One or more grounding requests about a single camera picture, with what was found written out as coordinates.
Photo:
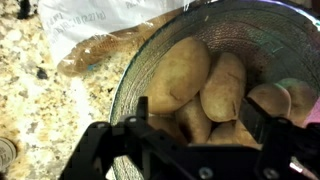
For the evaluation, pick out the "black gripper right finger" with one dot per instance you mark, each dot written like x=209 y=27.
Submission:
x=290 y=150

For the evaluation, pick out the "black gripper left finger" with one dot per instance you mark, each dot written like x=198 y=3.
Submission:
x=96 y=153

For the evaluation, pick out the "brown russet potato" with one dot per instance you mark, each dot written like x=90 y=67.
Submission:
x=223 y=86
x=166 y=128
x=226 y=133
x=193 y=121
x=178 y=75
x=268 y=98

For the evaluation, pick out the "green tinged potato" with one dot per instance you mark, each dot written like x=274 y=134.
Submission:
x=301 y=96

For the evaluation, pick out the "clear glass bowl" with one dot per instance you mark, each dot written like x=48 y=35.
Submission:
x=233 y=30

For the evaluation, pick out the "blue clear plastic potato bag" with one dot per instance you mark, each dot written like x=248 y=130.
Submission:
x=100 y=20

